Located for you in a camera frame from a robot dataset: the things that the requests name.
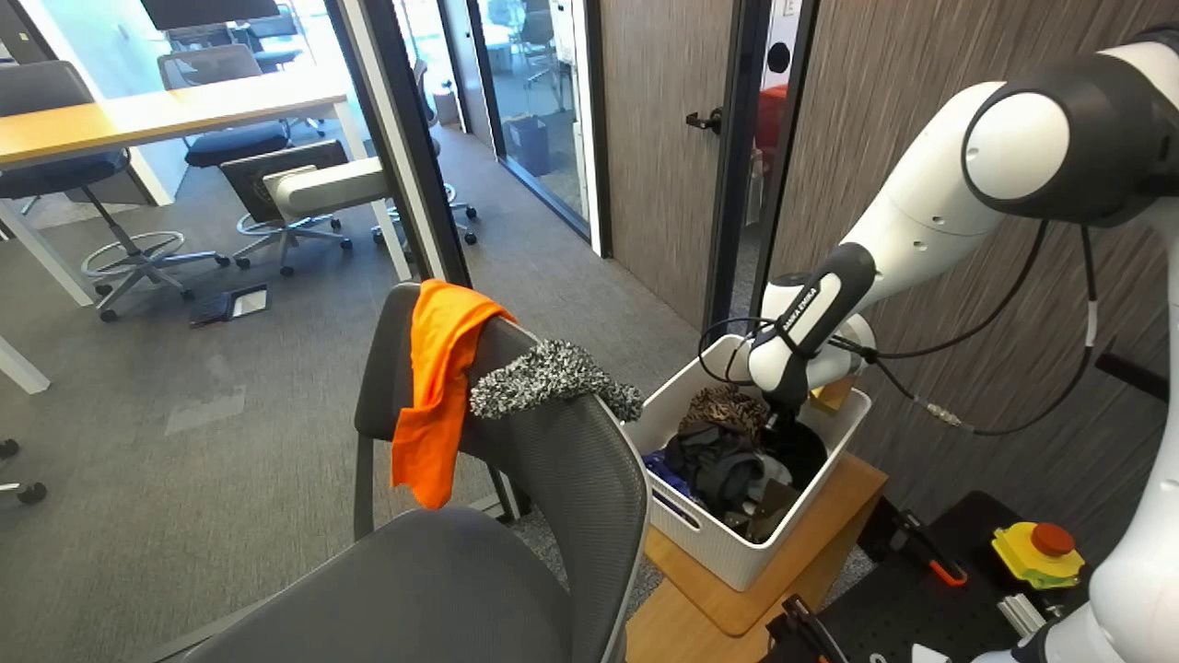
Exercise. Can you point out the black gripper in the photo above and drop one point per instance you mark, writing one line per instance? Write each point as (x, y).
(791, 395)

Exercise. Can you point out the tiger print clothing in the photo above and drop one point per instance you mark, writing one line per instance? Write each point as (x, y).
(731, 411)

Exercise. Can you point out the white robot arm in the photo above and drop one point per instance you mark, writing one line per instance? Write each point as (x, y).
(1089, 142)

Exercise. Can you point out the white plastic storage box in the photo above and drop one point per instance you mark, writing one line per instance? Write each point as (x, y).
(740, 543)

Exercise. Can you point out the grey mesh office chair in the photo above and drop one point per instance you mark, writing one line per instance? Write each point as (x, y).
(463, 588)

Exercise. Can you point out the grey background office chair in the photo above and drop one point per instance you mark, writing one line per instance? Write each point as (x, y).
(286, 144)

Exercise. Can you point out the black garment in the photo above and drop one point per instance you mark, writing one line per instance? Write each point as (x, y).
(794, 450)

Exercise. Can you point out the grey garment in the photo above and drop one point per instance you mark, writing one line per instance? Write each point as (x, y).
(727, 473)

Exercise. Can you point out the blue garment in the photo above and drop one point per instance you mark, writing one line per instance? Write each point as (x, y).
(658, 464)

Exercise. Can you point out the speckled black white cloth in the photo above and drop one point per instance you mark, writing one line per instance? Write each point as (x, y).
(549, 374)

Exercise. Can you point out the wooden stool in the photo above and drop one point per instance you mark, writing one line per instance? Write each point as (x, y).
(690, 617)

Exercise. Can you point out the yellow red emergency stop button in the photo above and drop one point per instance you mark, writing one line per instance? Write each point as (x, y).
(1036, 552)

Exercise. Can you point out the orange cloth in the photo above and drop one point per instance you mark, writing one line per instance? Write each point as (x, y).
(442, 345)

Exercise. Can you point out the wooden office table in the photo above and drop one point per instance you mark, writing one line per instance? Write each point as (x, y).
(49, 113)

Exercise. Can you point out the black door handle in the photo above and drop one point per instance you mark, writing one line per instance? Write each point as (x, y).
(708, 124)

